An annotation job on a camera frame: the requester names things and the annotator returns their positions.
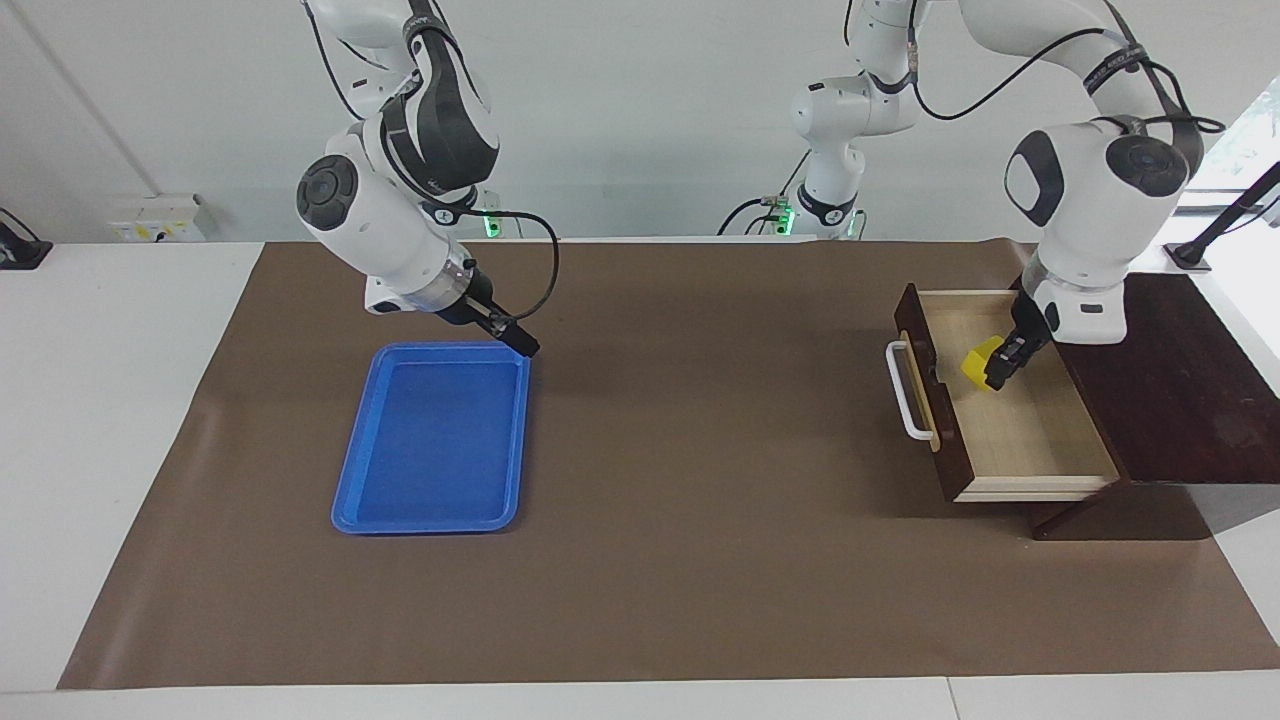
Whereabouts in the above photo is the window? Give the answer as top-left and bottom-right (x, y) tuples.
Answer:
(1180, 85), (1280, 216)

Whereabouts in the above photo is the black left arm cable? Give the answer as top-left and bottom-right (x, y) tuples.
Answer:
(905, 20), (1226, 136)

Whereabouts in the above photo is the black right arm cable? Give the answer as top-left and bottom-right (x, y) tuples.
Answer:
(425, 205), (559, 323)

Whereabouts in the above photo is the white wall socket box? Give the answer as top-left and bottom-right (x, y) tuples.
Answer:
(108, 195), (208, 243)

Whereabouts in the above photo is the black base cable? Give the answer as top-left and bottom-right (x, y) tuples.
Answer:
(717, 150), (816, 238)

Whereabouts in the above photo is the black camera stand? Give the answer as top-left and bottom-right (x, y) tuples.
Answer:
(1165, 160), (1280, 273)

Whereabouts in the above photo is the dark wooden drawer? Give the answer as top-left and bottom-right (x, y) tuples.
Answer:
(885, 283), (1121, 503)

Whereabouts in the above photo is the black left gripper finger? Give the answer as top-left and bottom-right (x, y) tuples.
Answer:
(985, 340), (1031, 391)

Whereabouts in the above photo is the brown table mat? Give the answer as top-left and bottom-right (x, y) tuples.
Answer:
(57, 240), (1280, 691)

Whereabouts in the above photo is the dark wooden drawer cabinet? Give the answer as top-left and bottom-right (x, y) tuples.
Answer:
(1005, 270), (1280, 541)

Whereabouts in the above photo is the white drawer handle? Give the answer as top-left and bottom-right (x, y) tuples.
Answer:
(886, 330), (946, 453)

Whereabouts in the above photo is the yellow cube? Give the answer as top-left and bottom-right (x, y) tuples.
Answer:
(961, 336), (1006, 391)

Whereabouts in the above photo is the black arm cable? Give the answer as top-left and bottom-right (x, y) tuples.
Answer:
(425, 205), (559, 323)
(905, 20), (1226, 136)

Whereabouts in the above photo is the blue plastic tray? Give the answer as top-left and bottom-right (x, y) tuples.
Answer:
(331, 341), (532, 535)

